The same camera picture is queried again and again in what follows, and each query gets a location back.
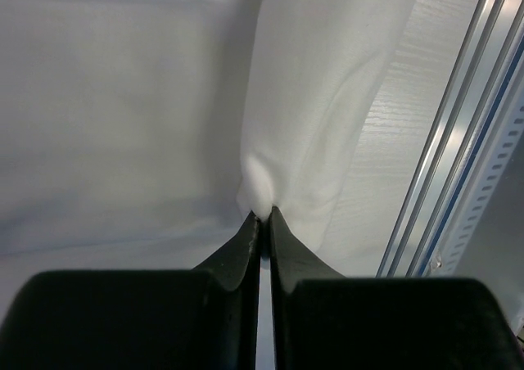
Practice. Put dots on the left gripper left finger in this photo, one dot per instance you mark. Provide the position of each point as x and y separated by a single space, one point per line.
200 318

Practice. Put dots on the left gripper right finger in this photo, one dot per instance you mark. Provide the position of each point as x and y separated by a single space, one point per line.
324 320

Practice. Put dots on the white printed t shirt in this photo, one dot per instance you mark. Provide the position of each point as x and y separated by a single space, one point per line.
138 133

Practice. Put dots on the white slotted cable duct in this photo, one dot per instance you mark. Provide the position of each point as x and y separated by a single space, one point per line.
480 186

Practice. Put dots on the aluminium mounting rail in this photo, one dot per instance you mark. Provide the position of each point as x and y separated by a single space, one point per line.
486 80

